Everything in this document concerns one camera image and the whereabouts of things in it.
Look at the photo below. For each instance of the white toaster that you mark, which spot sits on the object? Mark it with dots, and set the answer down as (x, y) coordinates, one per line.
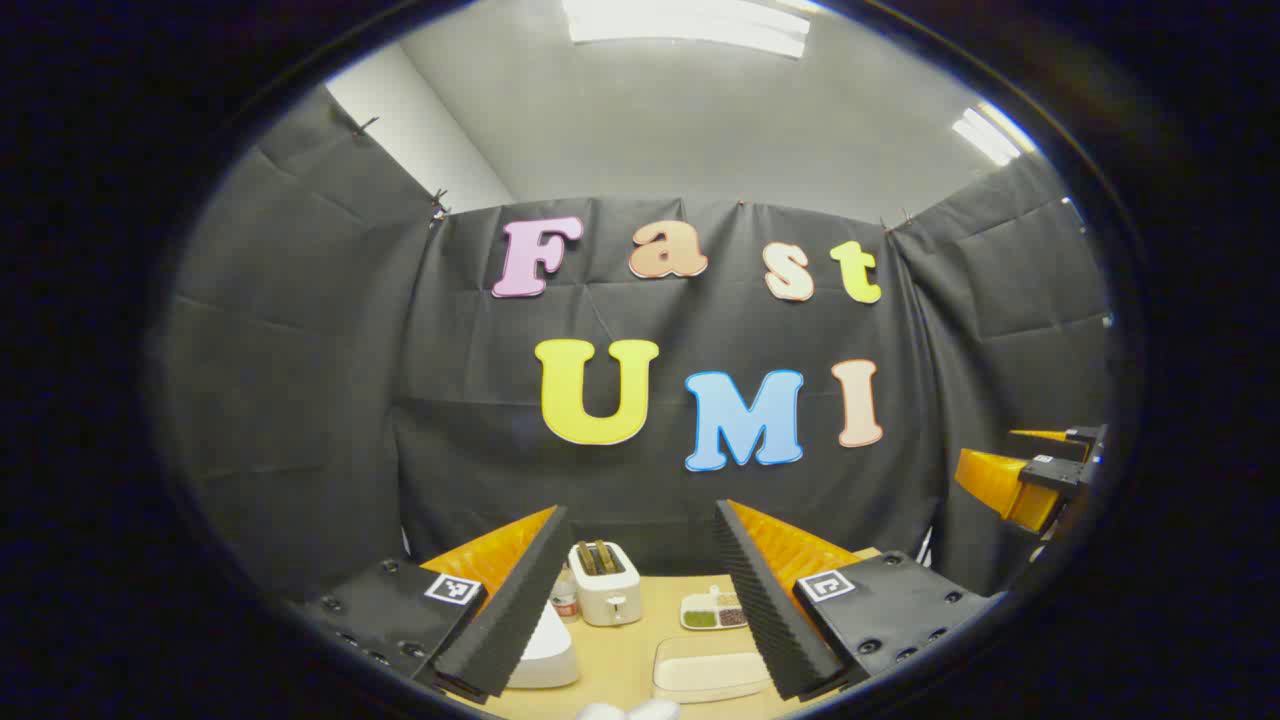
(605, 598)

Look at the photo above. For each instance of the white rice cooker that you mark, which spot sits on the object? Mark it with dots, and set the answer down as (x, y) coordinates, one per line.
(550, 655)

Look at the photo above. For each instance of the long ceiling light panel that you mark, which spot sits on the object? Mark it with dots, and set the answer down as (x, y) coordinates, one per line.
(690, 25)

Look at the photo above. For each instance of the cream rectangular tray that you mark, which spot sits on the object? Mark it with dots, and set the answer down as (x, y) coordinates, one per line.
(705, 668)

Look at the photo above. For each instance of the brown bread slice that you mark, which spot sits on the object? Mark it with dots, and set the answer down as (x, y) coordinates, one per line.
(586, 558)
(604, 556)

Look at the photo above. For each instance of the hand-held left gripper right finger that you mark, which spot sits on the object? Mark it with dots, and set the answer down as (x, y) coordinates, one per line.
(765, 610)

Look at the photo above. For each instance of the white divided grain dish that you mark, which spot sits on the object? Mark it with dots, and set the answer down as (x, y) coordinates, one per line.
(712, 610)

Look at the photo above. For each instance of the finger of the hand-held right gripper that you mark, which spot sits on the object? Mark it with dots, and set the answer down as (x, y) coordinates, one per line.
(1000, 485)
(1080, 437)

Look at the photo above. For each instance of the black backdrop cloth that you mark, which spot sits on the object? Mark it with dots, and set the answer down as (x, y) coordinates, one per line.
(400, 400)

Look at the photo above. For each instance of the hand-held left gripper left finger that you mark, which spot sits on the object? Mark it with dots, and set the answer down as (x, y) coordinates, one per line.
(520, 610)

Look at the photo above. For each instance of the clear bottle with red label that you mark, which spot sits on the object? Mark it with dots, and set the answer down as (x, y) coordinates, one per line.
(564, 598)

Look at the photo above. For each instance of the small ceiling light panel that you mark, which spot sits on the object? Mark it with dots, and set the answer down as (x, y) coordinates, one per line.
(990, 135)

